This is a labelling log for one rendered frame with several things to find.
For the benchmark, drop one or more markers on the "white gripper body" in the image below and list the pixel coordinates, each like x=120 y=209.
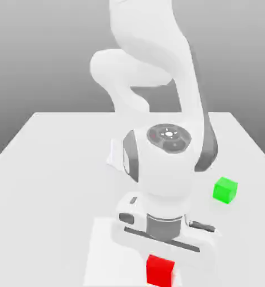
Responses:
x=191 y=253

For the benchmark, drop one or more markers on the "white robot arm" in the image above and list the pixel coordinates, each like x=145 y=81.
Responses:
x=146 y=67

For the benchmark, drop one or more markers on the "small red cube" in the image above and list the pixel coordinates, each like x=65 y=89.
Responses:
x=159 y=271

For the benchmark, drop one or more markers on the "small green cube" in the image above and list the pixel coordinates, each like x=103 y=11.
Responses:
x=224 y=190

